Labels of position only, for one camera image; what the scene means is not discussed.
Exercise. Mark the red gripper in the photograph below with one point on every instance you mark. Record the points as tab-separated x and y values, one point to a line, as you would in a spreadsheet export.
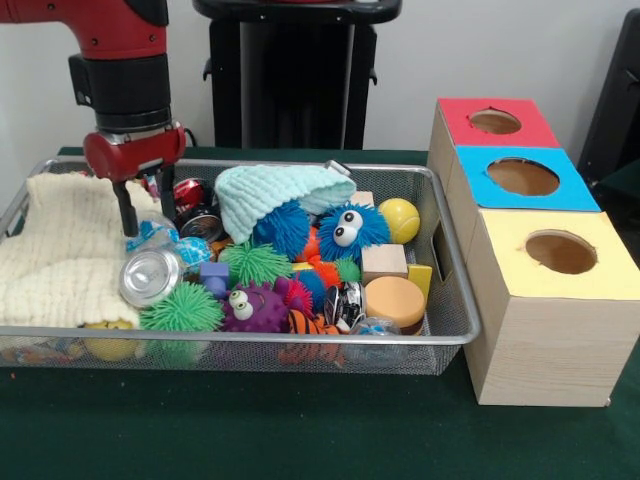
133	152

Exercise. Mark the clear blue plastic packet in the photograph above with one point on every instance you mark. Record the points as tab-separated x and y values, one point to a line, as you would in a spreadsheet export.
170	242

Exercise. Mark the red black packet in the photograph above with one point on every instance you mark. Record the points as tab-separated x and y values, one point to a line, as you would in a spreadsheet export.
198	208

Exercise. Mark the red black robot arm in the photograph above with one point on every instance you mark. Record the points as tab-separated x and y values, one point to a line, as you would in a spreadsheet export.
115	60

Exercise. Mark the clear mesh bin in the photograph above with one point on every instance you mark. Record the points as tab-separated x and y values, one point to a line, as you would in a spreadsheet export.
445	300

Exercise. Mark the wooden box with three holes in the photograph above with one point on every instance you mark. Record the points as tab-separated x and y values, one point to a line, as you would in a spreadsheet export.
545	330

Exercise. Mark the silver can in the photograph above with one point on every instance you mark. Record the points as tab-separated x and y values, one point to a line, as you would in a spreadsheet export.
150	278

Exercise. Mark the cream waffle cloth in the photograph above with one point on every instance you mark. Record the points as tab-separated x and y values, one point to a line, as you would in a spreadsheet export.
60	245

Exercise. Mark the large green spiky ball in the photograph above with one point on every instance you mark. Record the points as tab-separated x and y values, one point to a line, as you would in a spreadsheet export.
182	310

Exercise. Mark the small green spiky ball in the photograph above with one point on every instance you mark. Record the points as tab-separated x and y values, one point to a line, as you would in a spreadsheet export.
258	264

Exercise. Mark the mint green knit cloth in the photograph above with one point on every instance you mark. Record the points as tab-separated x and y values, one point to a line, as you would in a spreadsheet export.
275	190

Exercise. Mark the purple spiky ball with eyes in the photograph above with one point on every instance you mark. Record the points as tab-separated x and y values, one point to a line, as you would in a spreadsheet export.
258	310

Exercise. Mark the orange tiger striped toy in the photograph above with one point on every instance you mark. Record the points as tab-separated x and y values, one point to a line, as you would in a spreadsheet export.
312	323

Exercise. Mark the blue fuzzy ball with eyes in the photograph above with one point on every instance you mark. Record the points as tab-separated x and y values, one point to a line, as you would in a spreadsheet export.
352	232

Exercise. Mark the wooden cube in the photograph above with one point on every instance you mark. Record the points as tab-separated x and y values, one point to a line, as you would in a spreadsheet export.
384	262

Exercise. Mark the yellow ball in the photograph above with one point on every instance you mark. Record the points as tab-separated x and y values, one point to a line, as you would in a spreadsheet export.
399	220

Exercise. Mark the round wooden disc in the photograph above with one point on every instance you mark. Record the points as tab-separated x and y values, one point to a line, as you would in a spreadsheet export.
395	300

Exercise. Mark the yellow block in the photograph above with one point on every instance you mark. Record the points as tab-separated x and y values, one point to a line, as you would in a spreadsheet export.
420	280

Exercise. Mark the black chair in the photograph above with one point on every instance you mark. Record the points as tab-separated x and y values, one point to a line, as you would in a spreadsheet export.
615	110

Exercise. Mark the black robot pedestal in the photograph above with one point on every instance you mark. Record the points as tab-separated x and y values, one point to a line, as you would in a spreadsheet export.
300	80

